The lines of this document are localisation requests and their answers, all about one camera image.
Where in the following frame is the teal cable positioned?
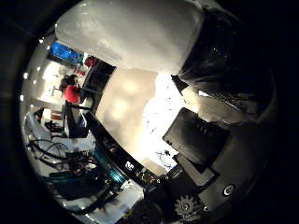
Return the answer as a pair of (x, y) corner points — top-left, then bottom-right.
(93, 145), (127, 185)

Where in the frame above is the black cable bundle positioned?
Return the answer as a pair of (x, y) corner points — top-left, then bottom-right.
(27, 139), (101, 178)

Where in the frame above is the blue lit screen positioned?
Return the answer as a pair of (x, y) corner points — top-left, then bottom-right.
(50, 41), (80, 65)

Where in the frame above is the white cloth with grid lines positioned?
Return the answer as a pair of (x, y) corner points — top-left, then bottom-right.
(136, 73), (189, 175)

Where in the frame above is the person in red shirt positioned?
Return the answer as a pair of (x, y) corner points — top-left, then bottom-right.
(60, 74), (83, 105)

